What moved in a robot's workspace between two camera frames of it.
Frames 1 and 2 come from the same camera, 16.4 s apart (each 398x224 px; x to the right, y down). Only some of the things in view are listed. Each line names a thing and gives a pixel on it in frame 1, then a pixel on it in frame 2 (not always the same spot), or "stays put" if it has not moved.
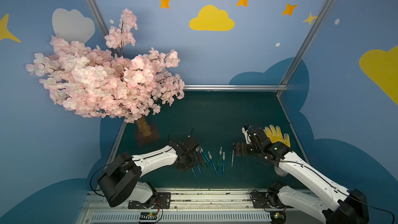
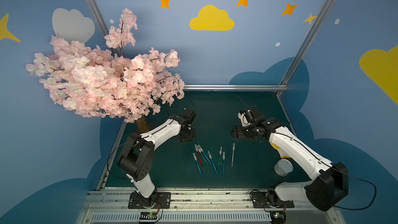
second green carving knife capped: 219,156 stays put
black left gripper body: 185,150 → 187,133
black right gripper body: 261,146 → 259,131
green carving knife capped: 201,151 stays put
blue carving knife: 200,170 stays put
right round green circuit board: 278,217 stays put
